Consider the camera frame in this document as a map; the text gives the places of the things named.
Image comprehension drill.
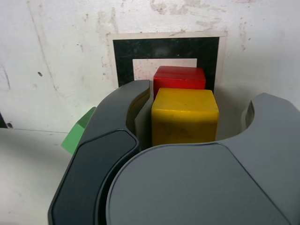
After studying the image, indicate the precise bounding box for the black tape square outline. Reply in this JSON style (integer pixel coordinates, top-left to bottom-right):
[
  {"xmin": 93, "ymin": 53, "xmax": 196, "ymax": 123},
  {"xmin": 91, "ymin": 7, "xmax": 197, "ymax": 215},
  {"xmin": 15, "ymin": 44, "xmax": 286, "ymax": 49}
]
[{"xmin": 112, "ymin": 37, "xmax": 220, "ymax": 91}]

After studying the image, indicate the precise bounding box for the red cube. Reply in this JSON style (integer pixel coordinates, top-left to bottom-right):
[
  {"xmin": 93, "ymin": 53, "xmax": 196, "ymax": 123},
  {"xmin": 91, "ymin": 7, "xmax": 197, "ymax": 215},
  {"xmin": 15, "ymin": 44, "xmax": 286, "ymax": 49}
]
[{"xmin": 153, "ymin": 66, "xmax": 206, "ymax": 99}]

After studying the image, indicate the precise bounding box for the green cube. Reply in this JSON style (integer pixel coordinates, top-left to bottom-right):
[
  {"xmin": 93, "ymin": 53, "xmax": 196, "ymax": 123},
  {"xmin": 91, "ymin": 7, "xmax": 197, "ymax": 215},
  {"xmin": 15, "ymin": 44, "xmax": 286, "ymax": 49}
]
[{"xmin": 61, "ymin": 106, "xmax": 97, "ymax": 155}]

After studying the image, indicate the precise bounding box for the yellow cube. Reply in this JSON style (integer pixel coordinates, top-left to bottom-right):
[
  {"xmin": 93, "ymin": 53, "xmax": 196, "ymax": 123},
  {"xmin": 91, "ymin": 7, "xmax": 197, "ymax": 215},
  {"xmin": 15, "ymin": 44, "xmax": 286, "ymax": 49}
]
[{"xmin": 151, "ymin": 88, "xmax": 219, "ymax": 147}]

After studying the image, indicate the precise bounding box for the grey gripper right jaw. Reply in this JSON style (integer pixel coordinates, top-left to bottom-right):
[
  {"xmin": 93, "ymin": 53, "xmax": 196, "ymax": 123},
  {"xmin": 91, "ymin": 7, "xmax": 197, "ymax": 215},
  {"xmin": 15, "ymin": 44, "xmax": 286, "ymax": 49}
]
[{"xmin": 105, "ymin": 92, "xmax": 300, "ymax": 225}]

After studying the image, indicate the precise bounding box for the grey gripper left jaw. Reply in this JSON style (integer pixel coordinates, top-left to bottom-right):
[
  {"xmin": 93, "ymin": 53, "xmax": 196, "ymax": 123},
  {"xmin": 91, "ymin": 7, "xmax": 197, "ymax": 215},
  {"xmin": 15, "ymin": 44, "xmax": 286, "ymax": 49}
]
[{"xmin": 48, "ymin": 79, "xmax": 154, "ymax": 225}]

